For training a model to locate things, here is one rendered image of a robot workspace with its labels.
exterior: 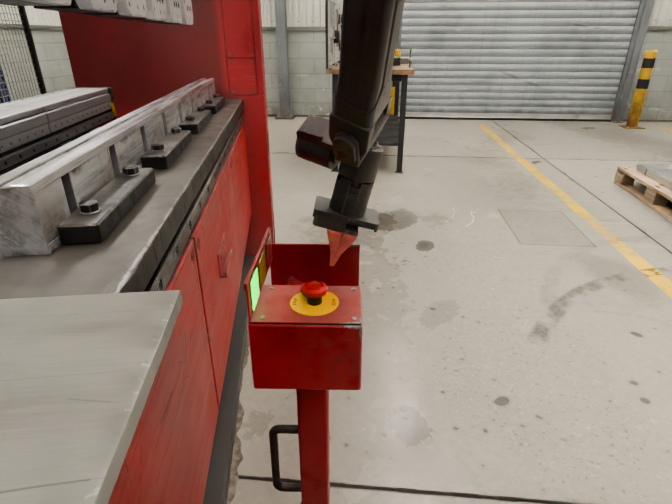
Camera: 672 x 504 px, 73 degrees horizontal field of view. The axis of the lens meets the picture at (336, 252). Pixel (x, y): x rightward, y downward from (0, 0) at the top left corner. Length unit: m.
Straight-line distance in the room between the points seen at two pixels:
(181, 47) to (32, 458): 2.21
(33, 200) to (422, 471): 1.20
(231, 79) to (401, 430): 1.69
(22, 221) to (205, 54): 1.73
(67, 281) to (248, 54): 1.82
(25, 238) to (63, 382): 0.49
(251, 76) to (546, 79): 6.00
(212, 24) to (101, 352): 2.14
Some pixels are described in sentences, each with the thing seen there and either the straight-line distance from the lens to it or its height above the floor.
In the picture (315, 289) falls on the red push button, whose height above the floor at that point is 0.81.
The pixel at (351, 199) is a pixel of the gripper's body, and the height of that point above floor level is 0.92.
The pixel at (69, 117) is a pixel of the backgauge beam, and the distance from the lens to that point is 1.47.
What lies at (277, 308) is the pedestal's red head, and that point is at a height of 0.78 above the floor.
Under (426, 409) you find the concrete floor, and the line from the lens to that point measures 1.64.
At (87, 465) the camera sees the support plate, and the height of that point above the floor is 1.00.
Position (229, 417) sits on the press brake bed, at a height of 0.05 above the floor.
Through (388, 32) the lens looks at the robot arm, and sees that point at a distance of 0.50.
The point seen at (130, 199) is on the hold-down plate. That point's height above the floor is 0.89.
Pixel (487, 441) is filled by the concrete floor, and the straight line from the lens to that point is 1.59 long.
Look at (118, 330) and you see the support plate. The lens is 0.25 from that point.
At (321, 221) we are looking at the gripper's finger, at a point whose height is 0.88.
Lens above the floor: 1.13
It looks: 25 degrees down
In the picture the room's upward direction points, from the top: straight up
